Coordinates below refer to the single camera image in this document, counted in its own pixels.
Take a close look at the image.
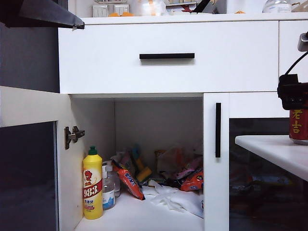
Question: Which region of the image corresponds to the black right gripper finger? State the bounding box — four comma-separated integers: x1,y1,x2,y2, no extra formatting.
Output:
278,74,308,110

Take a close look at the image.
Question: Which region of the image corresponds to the white plastic bag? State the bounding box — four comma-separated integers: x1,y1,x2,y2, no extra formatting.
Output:
141,179,204,218

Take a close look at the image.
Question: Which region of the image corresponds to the black horizontal drawer handle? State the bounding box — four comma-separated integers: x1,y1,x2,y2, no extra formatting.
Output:
139,53,195,60

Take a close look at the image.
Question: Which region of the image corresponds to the clear pump sanitizer bottle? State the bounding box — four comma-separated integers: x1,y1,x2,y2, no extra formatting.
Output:
102,161,116,211

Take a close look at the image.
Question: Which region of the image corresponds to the clear plastic jar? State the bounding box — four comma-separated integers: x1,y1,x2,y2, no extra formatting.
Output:
262,0,292,13

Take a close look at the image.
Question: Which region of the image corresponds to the yellow sponge brush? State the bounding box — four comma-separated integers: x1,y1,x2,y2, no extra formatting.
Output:
131,144,153,183

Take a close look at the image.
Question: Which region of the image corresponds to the yellow detergent bottle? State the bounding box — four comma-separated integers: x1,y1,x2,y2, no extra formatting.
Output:
83,145,103,220

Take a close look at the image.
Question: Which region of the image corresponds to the red beverage can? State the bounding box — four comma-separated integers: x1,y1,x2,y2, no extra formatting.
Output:
289,108,308,146

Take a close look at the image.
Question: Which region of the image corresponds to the clear plastic bottle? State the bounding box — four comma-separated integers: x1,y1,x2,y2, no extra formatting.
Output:
114,169,121,198

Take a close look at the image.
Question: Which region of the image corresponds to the metal door hinge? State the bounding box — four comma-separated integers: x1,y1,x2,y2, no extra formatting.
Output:
64,125,86,151

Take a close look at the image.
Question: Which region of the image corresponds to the brown cardboard box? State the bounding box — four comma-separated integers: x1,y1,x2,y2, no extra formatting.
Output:
291,2,308,12

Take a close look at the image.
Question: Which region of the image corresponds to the white printed box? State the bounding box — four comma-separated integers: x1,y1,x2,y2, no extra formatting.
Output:
166,0,202,10

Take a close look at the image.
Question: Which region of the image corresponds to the pink white packet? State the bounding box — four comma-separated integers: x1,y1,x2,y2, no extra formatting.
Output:
116,150,135,174

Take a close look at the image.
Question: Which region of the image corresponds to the white wall switch panel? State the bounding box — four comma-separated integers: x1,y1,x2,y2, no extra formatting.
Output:
92,4,108,17
114,3,130,15

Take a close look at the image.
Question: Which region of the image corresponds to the grey printed box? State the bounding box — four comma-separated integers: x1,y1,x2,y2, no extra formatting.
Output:
199,0,227,14

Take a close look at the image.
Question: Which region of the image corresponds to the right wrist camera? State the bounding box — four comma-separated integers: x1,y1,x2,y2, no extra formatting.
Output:
297,33,308,51

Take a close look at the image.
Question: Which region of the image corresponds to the pink snack packet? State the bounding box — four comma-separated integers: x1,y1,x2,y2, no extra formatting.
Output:
174,156,204,180

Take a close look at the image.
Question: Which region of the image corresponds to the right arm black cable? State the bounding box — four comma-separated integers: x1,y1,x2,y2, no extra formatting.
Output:
284,51,308,76

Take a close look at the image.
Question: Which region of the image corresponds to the black vertical door handle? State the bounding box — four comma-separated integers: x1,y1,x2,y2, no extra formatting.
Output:
216,103,222,158

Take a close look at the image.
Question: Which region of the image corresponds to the black stick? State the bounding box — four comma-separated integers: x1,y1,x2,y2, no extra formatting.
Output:
192,0,212,14

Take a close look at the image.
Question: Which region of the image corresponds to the orange snack packet blue print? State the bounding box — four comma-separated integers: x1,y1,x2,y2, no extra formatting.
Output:
111,159,146,201

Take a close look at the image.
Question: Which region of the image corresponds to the white glass cabinet door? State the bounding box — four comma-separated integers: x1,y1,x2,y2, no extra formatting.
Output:
203,92,308,231
0,86,77,231

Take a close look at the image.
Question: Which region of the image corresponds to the white cabinet body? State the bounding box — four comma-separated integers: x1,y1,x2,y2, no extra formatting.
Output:
57,13,308,231

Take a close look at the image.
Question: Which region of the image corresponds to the dark red snack packet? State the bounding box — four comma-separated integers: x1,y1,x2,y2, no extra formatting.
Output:
230,166,253,193

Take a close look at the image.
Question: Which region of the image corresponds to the translucent orange plastic bag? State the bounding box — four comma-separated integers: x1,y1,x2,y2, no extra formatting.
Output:
154,145,197,180

